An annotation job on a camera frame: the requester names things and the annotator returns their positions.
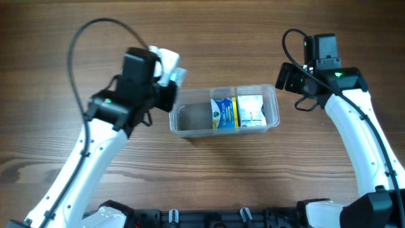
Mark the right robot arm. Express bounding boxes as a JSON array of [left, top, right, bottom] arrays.
[[276, 34, 404, 227]]

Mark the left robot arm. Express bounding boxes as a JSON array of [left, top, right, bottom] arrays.
[[7, 46, 185, 227]]

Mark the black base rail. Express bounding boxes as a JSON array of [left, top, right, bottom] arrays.
[[82, 199, 332, 228]]

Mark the black cable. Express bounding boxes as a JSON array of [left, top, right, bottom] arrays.
[[282, 28, 405, 228], [37, 17, 149, 228]]

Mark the right black cable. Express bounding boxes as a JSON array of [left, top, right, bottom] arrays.
[[282, 28, 405, 228]]

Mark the clear plastic container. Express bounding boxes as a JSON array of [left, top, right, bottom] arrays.
[[170, 84, 280, 138]]

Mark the left black cable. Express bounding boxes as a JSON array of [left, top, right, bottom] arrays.
[[37, 17, 149, 228]]

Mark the white Beiersdorf plaster box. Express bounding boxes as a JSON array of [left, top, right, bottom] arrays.
[[237, 95, 266, 127]]

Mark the blue yellow VapoDrops box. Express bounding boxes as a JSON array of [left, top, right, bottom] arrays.
[[211, 97, 239, 129]]

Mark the small clear white bottle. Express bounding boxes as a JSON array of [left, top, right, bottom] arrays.
[[170, 67, 187, 88]]

